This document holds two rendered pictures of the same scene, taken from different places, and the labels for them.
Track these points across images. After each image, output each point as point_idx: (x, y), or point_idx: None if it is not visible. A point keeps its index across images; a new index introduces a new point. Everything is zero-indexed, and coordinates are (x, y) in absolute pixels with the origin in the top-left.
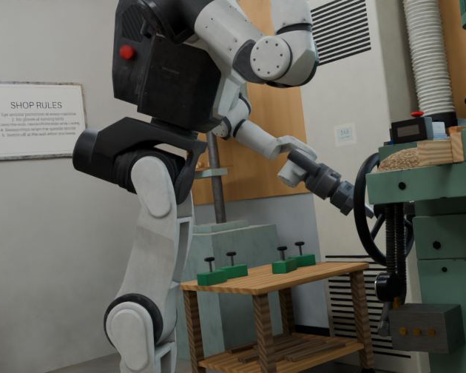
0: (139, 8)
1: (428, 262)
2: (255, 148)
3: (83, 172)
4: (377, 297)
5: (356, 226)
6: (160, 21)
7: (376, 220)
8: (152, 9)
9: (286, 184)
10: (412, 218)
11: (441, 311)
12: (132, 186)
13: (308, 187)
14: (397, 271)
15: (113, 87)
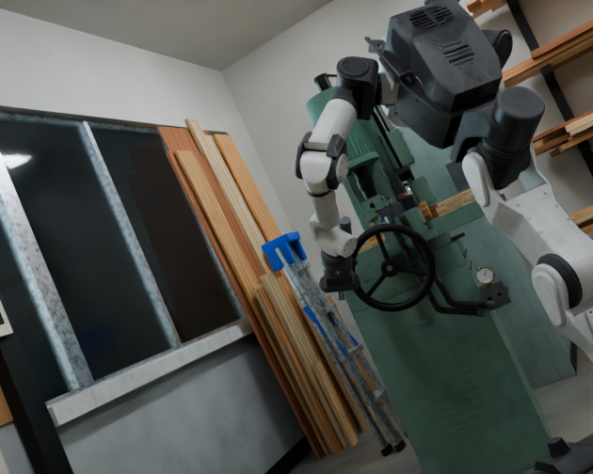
0: (504, 36)
1: (468, 265)
2: (336, 208)
3: (537, 122)
4: (494, 276)
5: (433, 258)
6: (510, 53)
7: (408, 268)
8: (512, 44)
9: (344, 253)
10: (456, 242)
11: (497, 278)
12: (529, 152)
13: (349, 258)
14: (433, 297)
15: (501, 69)
